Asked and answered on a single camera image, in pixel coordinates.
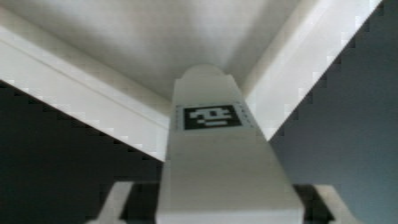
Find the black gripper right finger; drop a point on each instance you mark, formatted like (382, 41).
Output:
(325, 209)

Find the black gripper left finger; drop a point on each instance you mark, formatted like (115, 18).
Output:
(129, 204)

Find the white desk leg with tag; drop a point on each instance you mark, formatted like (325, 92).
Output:
(224, 186)

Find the white desk top tray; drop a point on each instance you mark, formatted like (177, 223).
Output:
(122, 43)

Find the white front fence rail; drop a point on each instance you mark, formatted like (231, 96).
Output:
(80, 102)

